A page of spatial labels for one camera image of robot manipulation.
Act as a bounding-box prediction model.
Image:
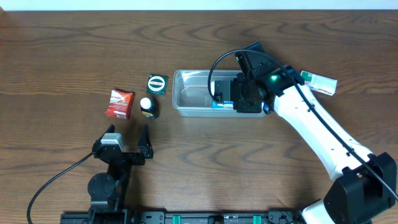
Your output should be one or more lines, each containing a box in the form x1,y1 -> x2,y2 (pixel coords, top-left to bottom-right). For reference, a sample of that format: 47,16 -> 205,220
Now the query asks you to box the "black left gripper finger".
98,124 -> 115,144
137,124 -> 154,159

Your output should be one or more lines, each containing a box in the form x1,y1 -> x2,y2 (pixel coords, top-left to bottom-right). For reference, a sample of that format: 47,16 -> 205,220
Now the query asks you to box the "blue fever patch box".
211,101 -> 269,112

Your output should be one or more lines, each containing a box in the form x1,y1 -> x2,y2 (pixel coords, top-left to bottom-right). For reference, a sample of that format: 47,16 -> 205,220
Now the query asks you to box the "red Panadol box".
105,90 -> 135,119

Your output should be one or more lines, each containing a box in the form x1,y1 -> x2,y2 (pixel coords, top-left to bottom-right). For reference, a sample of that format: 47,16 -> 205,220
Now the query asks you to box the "white green sachet packet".
300,70 -> 337,96

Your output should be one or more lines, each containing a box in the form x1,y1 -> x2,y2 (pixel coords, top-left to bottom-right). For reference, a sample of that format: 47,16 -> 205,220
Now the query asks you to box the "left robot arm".
84,125 -> 154,224

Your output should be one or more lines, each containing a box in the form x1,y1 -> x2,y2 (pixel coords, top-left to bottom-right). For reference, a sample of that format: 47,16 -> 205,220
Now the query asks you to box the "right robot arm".
218,43 -> 397,223

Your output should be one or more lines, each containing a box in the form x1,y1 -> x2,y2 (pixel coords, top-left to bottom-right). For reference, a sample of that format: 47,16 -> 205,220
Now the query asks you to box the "clear plastic container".
172,70 -> 266,118

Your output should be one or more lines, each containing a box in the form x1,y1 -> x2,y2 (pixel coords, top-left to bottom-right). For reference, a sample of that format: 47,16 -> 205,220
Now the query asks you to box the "dark syrup bottle white cap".
140,97 -> 159,119

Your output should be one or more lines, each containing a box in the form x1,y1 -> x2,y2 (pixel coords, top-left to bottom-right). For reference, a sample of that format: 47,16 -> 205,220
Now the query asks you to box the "green Zam-Buk box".
146,74 -> 169,96

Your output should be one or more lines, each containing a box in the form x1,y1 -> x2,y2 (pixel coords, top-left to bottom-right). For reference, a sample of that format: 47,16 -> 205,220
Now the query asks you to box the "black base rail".
60,210 -> 305,224

